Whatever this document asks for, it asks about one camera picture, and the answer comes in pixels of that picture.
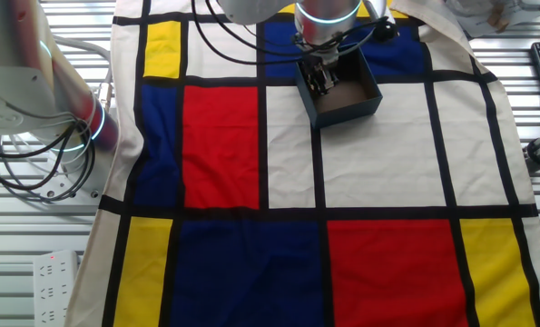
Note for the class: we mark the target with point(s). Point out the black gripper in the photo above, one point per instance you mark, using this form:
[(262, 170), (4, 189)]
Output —
[(321, 61)]

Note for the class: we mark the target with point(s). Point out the dark blue gift box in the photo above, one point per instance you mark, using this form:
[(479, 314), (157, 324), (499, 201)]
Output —
[(349, 109)]

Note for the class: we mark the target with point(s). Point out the Mondrian pattern cloth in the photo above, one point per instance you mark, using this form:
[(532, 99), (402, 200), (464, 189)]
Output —
[(378, 159)]

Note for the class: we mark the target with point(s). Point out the crumpled white paper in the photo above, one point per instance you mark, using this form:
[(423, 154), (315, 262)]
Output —
[(474, 18)]

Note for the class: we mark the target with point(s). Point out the small brown wooden piece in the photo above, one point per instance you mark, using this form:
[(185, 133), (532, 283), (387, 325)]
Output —
[(497, 19)]

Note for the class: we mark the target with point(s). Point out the white power strip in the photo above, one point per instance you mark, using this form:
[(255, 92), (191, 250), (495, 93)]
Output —
[(54, 290)]

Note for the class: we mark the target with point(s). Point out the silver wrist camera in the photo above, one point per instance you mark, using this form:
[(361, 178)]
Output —
[(385, 29)]

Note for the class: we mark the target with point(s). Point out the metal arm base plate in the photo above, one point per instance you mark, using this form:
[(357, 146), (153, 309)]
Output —
[(76, 186)]

